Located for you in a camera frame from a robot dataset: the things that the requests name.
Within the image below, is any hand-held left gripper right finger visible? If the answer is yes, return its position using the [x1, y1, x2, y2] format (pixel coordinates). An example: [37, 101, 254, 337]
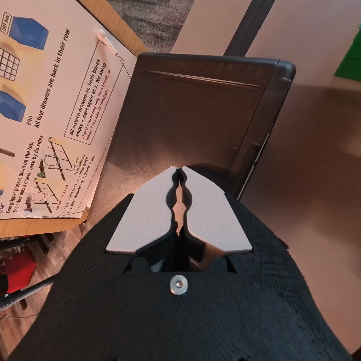
[179, 165, 253, 271]

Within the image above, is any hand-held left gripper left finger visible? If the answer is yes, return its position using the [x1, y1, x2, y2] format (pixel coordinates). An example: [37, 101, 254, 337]
[105, 166, 181, 257]

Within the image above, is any black drawer cabinet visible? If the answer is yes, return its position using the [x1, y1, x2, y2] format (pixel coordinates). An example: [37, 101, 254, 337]
[82, 52, 297, 234]

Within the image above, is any green plastic bin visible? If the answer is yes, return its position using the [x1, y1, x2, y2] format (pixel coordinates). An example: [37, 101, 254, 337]
[334, 23, 361, 82]

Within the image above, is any red crate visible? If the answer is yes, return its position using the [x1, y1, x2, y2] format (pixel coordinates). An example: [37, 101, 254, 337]
[0, 251, 37, 295]

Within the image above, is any white instruction poster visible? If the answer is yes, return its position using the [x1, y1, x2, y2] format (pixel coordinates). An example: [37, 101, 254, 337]
[0, 0, 139, 223]

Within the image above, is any wooden poster board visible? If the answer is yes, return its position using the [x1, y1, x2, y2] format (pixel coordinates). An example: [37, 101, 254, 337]
[0, 0, 149, 237]

